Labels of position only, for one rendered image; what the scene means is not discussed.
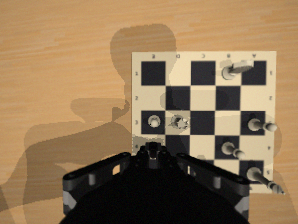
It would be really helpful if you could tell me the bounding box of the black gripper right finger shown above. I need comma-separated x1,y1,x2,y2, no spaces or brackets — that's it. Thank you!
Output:
156,142,250,221

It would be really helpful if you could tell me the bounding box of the black and cream chessboard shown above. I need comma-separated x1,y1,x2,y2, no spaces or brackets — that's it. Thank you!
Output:
132,51,276,193

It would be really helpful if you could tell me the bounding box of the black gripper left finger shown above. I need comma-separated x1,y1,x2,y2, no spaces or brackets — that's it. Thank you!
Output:
62,142,150,215

